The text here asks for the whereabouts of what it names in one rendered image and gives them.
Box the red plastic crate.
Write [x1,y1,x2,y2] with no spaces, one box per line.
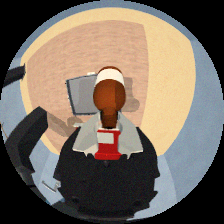
[95,130,121,160]

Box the brown bottle with white label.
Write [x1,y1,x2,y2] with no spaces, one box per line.
[93,66,126,129]

